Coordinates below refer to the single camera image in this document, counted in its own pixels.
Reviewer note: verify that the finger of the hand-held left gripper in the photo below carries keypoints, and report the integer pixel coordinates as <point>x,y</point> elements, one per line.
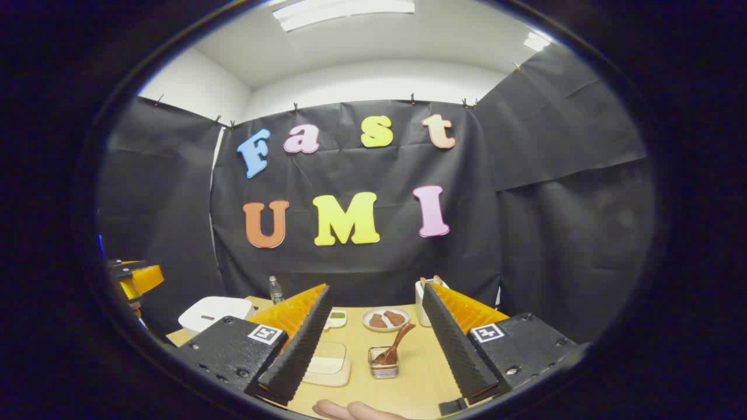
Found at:
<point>149,278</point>

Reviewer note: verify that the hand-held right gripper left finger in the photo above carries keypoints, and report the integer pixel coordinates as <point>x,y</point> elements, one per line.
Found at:
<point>303,350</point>

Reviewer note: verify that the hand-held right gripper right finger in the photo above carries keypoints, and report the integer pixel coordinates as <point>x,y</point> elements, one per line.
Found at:
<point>452,344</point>

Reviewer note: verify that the clear plastic rice box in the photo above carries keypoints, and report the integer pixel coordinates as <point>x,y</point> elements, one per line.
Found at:
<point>328,364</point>

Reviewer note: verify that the brown wooden spoon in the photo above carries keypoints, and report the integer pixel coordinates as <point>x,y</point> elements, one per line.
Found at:
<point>397,344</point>

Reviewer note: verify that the white rice cooker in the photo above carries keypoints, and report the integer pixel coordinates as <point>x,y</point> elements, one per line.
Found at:
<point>213,309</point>

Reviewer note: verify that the white divided bean dish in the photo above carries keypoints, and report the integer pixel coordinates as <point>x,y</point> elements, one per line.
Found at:
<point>337,319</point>

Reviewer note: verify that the white toaster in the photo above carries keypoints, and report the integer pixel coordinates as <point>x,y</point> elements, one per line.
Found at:
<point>421,303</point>

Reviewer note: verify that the white round plate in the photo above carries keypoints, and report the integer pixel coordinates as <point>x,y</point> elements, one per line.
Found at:
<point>402,326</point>

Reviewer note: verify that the brown meat piece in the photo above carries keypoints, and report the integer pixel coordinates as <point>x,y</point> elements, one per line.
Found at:
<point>395,317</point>
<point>377,321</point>

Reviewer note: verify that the clear plastic water bottle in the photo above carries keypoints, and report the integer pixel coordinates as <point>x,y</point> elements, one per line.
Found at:
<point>276,291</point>

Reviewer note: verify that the toast slices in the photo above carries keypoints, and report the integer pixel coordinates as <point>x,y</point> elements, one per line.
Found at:
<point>436,280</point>

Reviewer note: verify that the black backdrop cloth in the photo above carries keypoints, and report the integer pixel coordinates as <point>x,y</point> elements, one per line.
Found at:
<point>373,274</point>

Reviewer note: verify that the small ceiling lamp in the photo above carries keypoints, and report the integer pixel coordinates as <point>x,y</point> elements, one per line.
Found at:
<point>536,42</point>

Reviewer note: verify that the long ceiling lamp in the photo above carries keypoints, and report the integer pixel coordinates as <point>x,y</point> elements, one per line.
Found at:
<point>344,13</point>

